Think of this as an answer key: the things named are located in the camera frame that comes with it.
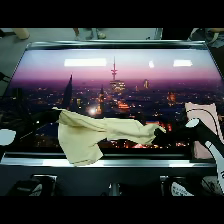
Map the cream shirt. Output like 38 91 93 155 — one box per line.
52 106 167 167

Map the silver frame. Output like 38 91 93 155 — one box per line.
0 39 224 197

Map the pink garment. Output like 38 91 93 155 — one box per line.
184 101 222 160

